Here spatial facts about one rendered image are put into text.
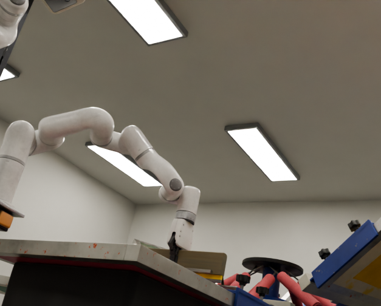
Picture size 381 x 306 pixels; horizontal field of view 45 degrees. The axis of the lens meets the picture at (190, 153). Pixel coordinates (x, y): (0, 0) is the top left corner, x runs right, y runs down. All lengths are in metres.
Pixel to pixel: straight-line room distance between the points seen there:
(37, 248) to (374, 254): 1.08
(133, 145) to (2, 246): 0.63
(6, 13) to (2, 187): 0.56
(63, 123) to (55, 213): 4.66
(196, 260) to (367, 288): 0.64
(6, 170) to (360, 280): 1.29
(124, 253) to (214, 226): 5.62
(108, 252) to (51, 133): 0.76
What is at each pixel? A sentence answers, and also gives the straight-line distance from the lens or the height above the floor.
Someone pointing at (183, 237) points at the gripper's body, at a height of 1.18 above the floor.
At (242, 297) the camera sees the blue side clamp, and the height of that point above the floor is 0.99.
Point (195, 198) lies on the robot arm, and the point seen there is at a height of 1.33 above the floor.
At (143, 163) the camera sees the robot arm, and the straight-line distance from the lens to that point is 1.72.
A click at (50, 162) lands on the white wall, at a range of 6.32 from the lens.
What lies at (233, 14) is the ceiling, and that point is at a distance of 3.34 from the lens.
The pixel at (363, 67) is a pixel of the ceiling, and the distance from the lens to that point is 3.72.
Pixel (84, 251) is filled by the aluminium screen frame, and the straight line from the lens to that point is 1.13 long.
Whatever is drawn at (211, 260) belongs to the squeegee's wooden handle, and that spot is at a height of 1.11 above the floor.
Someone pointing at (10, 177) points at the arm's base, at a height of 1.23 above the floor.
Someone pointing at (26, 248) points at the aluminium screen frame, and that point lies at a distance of 1.28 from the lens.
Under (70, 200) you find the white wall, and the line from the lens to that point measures 6.53.
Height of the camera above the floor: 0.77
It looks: 25 degrees up
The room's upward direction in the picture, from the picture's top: 12 degrees clockwise
